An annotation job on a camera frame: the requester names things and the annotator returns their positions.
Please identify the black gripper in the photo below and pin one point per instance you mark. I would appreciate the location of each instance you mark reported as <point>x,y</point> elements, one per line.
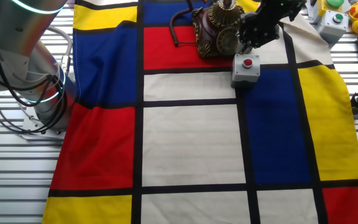
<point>259,26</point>

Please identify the grey box with red button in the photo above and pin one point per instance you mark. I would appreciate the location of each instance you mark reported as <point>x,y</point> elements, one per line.
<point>244,76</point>

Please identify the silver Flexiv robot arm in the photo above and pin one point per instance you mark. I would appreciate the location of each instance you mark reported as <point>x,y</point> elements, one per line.
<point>5,46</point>

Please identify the brown brass rotary phone base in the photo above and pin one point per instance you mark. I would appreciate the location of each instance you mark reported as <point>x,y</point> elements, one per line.
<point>208,31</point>

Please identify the yellow box with green button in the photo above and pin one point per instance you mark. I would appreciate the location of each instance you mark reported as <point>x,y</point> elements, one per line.
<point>323,6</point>

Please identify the grey box with green button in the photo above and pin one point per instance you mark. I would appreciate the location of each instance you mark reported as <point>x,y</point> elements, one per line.
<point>332,28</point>

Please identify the colourful Mondrian pattern tablecloth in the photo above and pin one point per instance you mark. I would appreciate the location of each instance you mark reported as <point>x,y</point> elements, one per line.
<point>191,146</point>

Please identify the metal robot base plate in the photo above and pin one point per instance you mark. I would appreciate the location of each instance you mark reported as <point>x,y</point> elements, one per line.
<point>31,124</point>

